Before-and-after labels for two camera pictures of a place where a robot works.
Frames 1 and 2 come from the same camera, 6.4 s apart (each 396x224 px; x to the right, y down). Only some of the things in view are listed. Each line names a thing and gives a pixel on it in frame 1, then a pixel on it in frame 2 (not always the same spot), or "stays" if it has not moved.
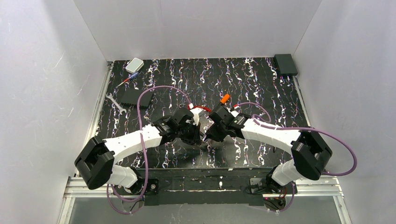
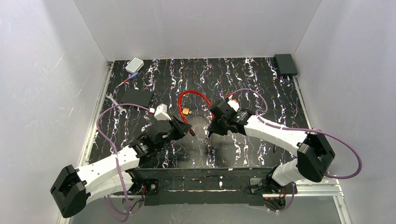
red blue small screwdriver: (134, 75) stays
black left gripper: (192, 131) -> (177, 127)
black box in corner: (286, 64) stays
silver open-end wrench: (121, 109) stays
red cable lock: (206, 108) -> (191, 131)
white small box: (135, 65) stays
